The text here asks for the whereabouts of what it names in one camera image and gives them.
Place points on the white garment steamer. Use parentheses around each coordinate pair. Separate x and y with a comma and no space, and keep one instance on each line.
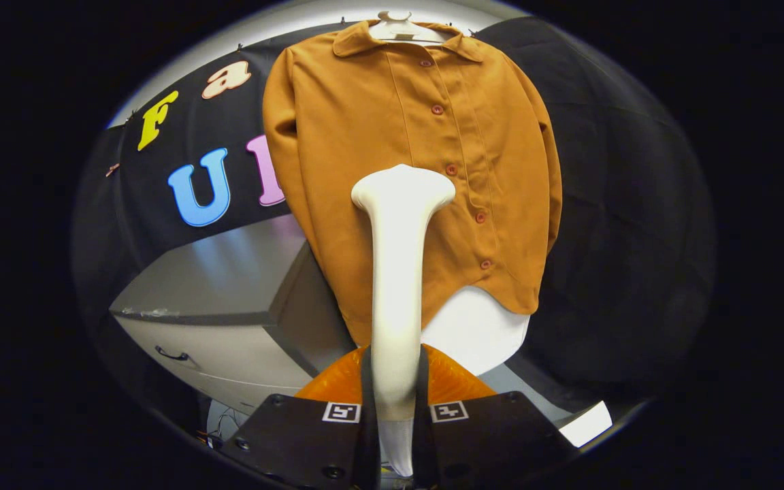
(399,272)

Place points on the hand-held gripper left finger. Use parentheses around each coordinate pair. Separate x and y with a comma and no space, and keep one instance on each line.
(310,442)

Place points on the grey cabinet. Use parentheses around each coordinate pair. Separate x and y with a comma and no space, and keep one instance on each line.
(229,279)

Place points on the red clip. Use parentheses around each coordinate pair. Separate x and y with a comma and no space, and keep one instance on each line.
(112,169)

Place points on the white flat board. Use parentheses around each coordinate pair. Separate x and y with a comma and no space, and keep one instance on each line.
(586,423)

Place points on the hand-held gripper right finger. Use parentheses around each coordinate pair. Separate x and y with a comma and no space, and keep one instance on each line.
(494,442)

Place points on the orange button shirt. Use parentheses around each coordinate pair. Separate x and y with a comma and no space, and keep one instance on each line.
(365,136)

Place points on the white clothes form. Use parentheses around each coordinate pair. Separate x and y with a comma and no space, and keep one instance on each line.
(480,327)

